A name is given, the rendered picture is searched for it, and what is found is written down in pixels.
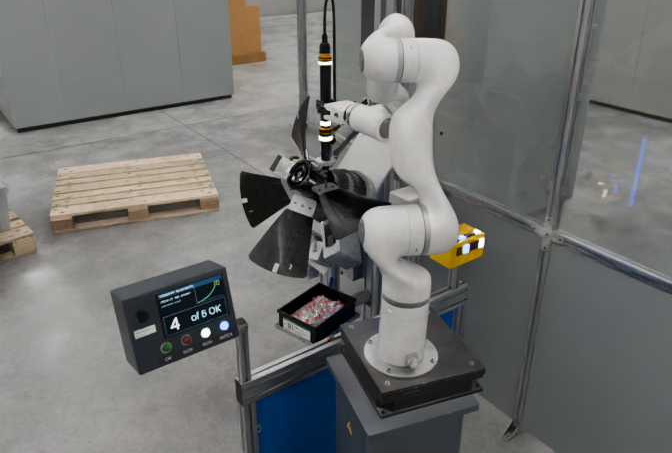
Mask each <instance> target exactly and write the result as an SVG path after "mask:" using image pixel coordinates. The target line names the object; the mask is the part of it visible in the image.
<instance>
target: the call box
mask: <svg viewBox="0 0 672 453"><path fill-rule="evenodd" d="M459 228H460V229H459V236H461V235H464V234H466V233H469V232H471V231H472V232H473V231H474V230H477V229H475V228H473V227H471V226H469V225H467V224H465V223H463V224H460V225H459ZM484 235H485V234H484V233H483V232H480V233H478V234H476V235H473V236H470V237H468V238H467V237H466V238H465V239H463V240H462V239H460V238H459V240H460V241H459V242H457V243H456V245H455V246H454V247H453V248H452V249H451V250H449V251H447V252H445V253H442V254H437V255H430V258H431V259H433V260H435V261H436V262H438V263H440V264H442V265H443V266H445V267H447V268H448V269H452V268H454V267H456V266H459V265H461V264H464V263H466V262H468V261H471V260H473V259H476V258H478V257H480V256H482V253H483V246H482V247H480V248H477V249H475V250H472V251H470V252H467V253H465V254H464V253H463V249H464V245H466V244H469V243H471V242H474V241H477V240H479V239H482V238H484ZM459 247H462V255H460V256H458V257H457V256H456V252H457V248H459Z"/></svg>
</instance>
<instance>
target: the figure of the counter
mask: <svg viewBox="0 0 672 453"><path fill-rule="evenodd" d="M163 322H164V327H165V331H166V336H167V337H169V336H172V335H174V334H177V333H180V332H182V331H185V330H187V328H186V323H185V319H184V314H183V311H180V312H177V313H174V314H171V315H168V316H165V317H163Z"/></svg>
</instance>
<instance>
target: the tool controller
mask: <svg viewBox="0 0 672 453"><path fill-rule="evenodd" d="M110 294H111V298H112V302H113V306H114V311H115V315H116V319H117V323H118V327H119V331H120V335H121V339H122V344H123V348H124V352H125V356H126V360H127V362H128V363H129V364H130V365H131V366H132V367H133V368H134V370H135V371H136V372H137V373H138V374H139V375H143V374H145V373H148V372H150V371H153V370H155V369H158V368H160V367H163V366H165V365H168V364H171V363H173V362H176V361H178V360H181V359H183V358H186V357H188V356H191V355H193V354H196V353H198V352H201V351H203V350H206V349H208V348H211V347H213V346H216V345H219V344H221V343H224V342H226V341H229V340H231V339H234V338H236V337H238V336H239V331H238V326H237V321H236V316H235V311H234V306H233V301H232V296H231V291H230V286H229V281H228V276H227V271H226V267H225V266H222V265H220V264H218V263H216V262H213V261H211V260H206V261H203V262H199V263H196V264H193V265H190V266H187V267H183V268H180V269H177V270H174V271H171V272H167V273H164V274H161V275H158V276H155V277H151V278H148V279H145V280H142V281H139V282H135V283H132V284H129V285H126V286H123V287H119V288H116V289H113V290H111V291H110ZM180 311H183V314H184V319H185V323H186V328H187V330H185V331H182V332H180V333H177V334H174V335H172V336H169V337H167V336H166V331H165V327H164V322H163V317H165V316H168V315H171V314H174V313H177V312H180ZM223 320H226V321H228V323H229V328H228V329H227V330H226V331H221V330H220V329H219V323H220V322H221V321H223ZM204 327H208V328H209V329H210V331H211V333H210V336H209V337H207V338H202V337H201V336H200V331H201V329H202V328H204ZM186 334H188V335H190V336H191V339H192V340H191V343H190V344H189V345H186V346H185V345H182V344H181V341H180V340H181V337H182V336H183V335H186ZM164 342H169V343H170V344H171V346H172V348H171V351H170V352H168V353H163V352H161V350H160V347H161V345H162V344H163V343H164Z"/></svg>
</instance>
